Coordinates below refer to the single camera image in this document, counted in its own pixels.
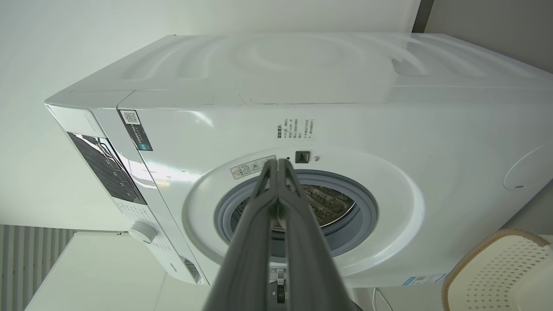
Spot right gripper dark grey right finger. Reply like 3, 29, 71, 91
279, 158, 364, 311

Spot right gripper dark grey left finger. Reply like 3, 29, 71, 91
203, 159, 280, 311

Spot silver metal door hinge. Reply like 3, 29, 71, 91
270, 268, 288, 304

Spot stainless steel washing machine drum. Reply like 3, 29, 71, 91
235, 184, 357, 234

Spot white washing machine dial knob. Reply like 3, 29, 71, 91
128, 221, 159, 245

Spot black washing machine display panel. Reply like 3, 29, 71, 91
67, 132, 148, 206

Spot cream perforated laundry basket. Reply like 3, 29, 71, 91
441, 228, 553, 311

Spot grey rubber door gasket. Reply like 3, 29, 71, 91
214, 169, 379, 260

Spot grey warning triangle sticker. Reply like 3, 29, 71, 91
230, 155, 277, 180

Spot blue energy label sticker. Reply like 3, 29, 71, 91
402, 273, 447, 287

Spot white text notice sticker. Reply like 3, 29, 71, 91
275, 118, 316, 141

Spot white cabinet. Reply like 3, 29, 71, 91
24, 231, 213, 311

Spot dark QR code sticker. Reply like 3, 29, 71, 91
118, 109, 153, 152

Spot white front-load washing machine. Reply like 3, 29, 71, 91
44, 32, 553, 288

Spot grey slatted panel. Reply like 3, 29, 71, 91
0, 224, 77, 311

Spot round white filter cover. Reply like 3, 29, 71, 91
503, 144, 553, 191

